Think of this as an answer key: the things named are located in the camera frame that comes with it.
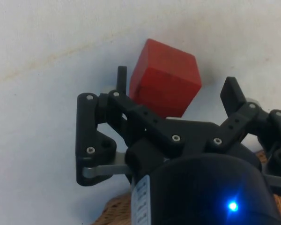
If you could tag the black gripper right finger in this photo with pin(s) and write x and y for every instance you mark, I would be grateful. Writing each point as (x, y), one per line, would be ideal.
(238, 117)

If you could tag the wicker basket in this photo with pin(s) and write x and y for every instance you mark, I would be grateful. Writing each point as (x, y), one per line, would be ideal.
(114, 211)

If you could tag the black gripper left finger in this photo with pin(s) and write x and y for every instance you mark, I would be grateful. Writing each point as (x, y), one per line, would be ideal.
(140, 117)

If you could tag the red cube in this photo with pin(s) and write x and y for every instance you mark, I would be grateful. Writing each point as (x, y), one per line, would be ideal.
(166, 77)

